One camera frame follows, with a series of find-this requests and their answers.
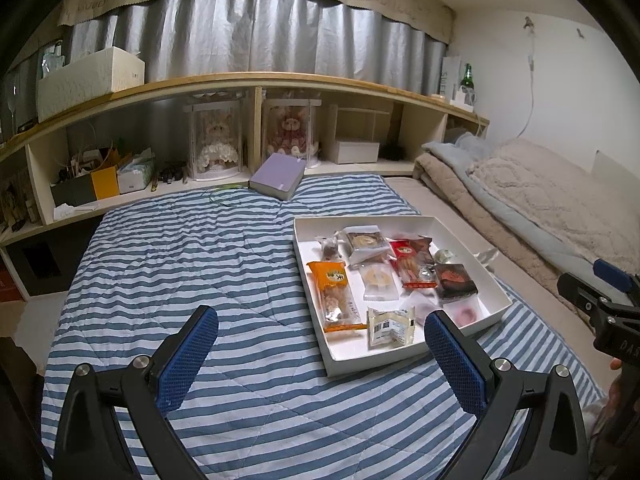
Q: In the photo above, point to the yellow box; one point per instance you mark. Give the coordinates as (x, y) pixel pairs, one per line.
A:
(105, 182)

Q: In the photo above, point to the small dark candy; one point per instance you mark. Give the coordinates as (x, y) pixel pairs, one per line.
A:
(328, 246)

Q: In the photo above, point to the white wooden rack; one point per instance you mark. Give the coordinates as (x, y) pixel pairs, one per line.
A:
(336, 130)

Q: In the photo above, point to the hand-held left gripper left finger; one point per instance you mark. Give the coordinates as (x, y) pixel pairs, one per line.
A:
(187, 360)

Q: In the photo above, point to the dark red mooncake packet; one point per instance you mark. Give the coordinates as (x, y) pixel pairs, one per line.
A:
(455, 280)

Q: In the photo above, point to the pink pastry clear packet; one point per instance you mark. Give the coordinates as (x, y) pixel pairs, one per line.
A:
(467, 312)

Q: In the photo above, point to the white tissue paper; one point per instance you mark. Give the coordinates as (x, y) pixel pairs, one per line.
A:
(72, 211)

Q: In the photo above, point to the yellow round pastry packet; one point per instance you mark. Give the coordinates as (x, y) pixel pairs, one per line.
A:
(377, 279)

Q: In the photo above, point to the wooden shelf unit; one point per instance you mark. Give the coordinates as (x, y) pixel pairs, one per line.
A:
(250, 80)

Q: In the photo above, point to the purple hardcover book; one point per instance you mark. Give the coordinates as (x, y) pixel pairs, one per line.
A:
(277, 172)

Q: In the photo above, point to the beige and grey blankets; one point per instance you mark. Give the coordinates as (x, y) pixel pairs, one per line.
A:
(450, 147)

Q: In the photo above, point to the green plastic strip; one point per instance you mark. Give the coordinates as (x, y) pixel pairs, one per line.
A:
(225, 191)

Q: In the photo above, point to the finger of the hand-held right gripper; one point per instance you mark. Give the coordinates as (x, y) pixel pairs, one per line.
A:
(612, 274)
(580, 292)

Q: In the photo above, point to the green pastry clear packet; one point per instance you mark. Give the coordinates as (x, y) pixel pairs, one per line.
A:
(444, 256)

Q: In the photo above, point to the clear plastic wrapper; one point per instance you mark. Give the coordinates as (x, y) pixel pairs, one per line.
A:
(487, 256)

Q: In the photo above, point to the white patterned box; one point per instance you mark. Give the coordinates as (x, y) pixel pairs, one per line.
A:
(462, 100)

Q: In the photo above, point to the red bear doll case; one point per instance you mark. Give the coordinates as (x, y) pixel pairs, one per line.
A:
(290, 130)

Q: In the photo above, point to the dark green box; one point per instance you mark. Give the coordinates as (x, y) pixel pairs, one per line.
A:
(70, 191)

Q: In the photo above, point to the white storage box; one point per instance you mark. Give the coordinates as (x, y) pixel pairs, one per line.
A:
(357, 152)

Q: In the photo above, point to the cream bear doll case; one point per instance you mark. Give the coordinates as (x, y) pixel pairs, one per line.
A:
(215, 140)

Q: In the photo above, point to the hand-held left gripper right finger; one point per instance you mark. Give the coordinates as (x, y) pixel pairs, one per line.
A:
(455, 365)

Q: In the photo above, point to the pile of papers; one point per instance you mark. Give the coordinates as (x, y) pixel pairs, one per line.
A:
(95, 160)

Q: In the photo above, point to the dark brown snack packet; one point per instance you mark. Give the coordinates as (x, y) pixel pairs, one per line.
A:
(422, 243)

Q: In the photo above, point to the person's right hand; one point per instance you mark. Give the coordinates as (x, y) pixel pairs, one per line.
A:
(615, 363)

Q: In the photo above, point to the pile of dark trinkets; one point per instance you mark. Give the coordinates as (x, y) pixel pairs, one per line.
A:
(170, 174)

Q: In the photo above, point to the white card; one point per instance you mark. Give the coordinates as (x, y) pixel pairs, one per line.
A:
(450, 77)

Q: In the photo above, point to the long red snack packet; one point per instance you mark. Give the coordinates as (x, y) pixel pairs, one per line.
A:
(407, 260)

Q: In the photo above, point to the dark storage bin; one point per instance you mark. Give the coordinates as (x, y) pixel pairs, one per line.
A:
(37, 265)

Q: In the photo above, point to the white cardboard box tray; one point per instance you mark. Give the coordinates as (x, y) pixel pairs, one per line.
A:
(350, 355)

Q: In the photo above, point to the white and green snack packet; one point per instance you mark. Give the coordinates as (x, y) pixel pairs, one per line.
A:
(390, 327)

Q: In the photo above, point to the white gift box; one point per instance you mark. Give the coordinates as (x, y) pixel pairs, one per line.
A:
(85, 85)

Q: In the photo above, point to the beige fleece blanket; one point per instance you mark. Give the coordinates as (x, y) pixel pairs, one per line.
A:
(475, 210)

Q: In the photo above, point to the cream knitted blanket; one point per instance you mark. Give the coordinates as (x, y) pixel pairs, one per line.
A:
(550, 185)

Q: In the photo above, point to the beige bed sheet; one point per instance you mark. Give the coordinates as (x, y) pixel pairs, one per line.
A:
(450, 205)

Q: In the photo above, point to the green glass bottle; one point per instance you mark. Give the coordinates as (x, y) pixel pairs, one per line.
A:
(467, 80)

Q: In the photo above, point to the orange snack packet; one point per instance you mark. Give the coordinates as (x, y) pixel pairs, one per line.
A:
(332, 295)

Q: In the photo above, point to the blue striped blanket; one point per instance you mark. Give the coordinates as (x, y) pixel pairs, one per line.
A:
(200, 260)

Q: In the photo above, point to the brown cake clear packet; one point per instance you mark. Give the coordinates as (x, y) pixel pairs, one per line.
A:
(364, 241)

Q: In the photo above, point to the tissue box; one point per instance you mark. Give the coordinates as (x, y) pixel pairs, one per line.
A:
(135, 177)

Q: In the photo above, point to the silver grey curtain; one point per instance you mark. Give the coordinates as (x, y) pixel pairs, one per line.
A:
(250, 30)

